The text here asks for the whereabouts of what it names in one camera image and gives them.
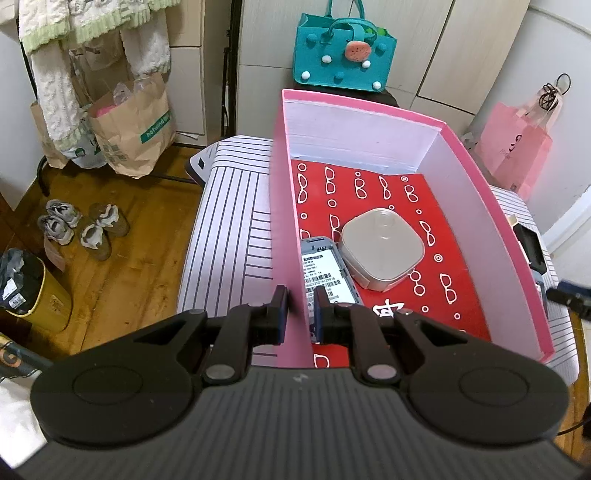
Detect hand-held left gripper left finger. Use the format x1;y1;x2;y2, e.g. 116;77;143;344
134;285;289;386

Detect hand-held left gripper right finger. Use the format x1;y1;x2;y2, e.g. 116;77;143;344
314;286;472;386

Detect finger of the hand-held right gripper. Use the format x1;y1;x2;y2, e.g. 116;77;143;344
546;281;591;324

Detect pink storage box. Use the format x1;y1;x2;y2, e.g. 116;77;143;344
270;89;555;370

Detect grey device with label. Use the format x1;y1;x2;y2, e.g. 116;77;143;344
300;236;362;344

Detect black printed card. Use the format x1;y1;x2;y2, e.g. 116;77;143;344
512;222;548;273

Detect beige rounded square container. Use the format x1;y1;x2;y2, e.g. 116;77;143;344
341;208;426;292

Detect striped cloth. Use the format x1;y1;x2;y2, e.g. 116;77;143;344
178;136;580;384

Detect red printed paper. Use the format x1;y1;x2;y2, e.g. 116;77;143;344
291;159;492;370

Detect pink paper bag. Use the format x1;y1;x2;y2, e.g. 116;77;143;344
475;102;553;199

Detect brown shoe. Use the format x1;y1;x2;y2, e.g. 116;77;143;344
79;220;113;261
90;203;131;237

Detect yellow bin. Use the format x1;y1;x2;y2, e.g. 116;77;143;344
0;256;74;333

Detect large brown paper bag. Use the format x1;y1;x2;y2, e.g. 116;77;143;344
88;71;178;180

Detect grey sneaker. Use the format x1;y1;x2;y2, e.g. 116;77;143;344
38;215;75;245
46;199;83;228

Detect white green plastic bag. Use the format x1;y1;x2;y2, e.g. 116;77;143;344
60;106;108;169

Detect black plastic bag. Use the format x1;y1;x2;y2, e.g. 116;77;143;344
0;248;44;315

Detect teal felt handbag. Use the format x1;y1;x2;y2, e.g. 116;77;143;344
293;0;399;93

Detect black clothes rack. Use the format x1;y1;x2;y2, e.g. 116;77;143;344
18;37;204;197

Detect beige wardrobe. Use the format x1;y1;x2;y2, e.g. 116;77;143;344
166;0;536;137

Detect cream green-trimmed cardigan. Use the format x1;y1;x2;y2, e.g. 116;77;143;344
18;0;167;54

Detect black cable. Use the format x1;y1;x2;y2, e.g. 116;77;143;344
556;404;591;439

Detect hanging hair ties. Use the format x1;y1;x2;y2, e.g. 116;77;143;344
538;74;572;112

